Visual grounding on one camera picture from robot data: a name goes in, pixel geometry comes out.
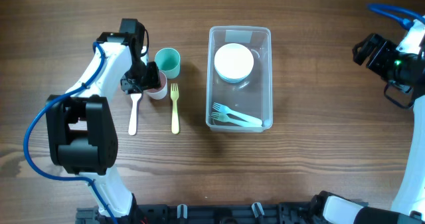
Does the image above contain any clear plastic container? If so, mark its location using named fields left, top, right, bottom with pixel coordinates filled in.
left=206, top=25, right=273, bottom=132

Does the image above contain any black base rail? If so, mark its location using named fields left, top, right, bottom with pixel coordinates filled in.
left=75, top=202, right=319, bottom=224

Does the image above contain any white plate stack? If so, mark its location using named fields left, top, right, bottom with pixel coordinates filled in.
left=214, top=43, right=254, bottom=83

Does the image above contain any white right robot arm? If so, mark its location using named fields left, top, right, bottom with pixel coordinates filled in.
left=209, top=17, right=414, bottom=207

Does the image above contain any green plastic cup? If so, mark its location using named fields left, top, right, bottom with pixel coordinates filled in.
left=155, top=48, right=181, bottom=79

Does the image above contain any yellow plastic fork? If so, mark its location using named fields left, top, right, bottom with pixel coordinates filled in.
left=170, top=83, right=180, bottom=134

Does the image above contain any pink plastic cup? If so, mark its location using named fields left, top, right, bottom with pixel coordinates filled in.
left=144, top=70, right=167, bottom=100

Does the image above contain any light green plastic fork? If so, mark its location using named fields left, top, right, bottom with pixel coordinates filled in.
left=211, top=112, right=262, bottom=127

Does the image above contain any white plastic spoon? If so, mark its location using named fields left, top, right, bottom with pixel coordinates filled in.
left=128, top=93, right=143, bottom=136

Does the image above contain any light blue plastic fork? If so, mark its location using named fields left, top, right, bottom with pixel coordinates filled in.
left=212, top=102, right=262, bottom=126

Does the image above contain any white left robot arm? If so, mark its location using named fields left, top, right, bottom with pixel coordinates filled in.
left=45, top=19, right=161, bottom=223

